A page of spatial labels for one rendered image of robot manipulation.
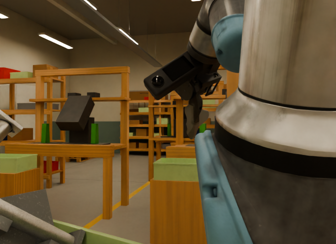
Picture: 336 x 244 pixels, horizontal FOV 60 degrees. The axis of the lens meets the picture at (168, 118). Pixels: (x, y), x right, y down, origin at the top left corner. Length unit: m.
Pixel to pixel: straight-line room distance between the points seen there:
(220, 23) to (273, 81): 0.25
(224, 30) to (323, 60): 0.24
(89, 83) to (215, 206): 12.10
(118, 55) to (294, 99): 11.78
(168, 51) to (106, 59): 2.56
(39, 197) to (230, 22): 0.50
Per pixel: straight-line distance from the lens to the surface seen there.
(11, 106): 6.73
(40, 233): 0.61
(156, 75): 0.56
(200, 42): 0.54
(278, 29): 0.18
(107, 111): 11.82
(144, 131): 10.61
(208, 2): 0.50
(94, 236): 0.63
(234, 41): 0.39
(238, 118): 0.19
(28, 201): 0.66
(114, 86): 11.78
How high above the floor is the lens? 1.17
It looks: 1 degrees up
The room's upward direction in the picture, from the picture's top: straight up
